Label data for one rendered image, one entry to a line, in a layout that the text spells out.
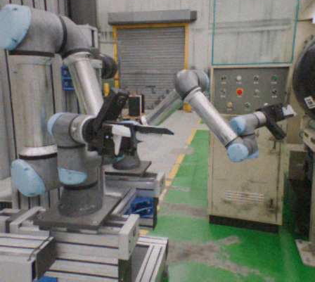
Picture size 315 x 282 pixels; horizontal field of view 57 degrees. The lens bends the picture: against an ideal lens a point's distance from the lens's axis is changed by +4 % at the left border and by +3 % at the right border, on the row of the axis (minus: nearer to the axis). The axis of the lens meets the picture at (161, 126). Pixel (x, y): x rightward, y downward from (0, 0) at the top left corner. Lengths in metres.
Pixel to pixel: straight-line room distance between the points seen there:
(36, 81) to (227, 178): 1.74
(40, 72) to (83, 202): 0.44
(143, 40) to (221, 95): 8.96
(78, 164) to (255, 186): 1.73
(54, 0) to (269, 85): 1.56
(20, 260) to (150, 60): 10.16
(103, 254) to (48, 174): 0.34
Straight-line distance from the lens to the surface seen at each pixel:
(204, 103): 1.22
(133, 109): 7.77
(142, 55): 11.02
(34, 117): 0.90
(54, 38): 0.92
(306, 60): 1.64
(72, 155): 0.80
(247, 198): 2.37
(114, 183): 1.51
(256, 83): 2.24
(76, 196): 1.03
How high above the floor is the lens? 1.17
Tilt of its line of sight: 10 degrees down
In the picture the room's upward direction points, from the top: straight up
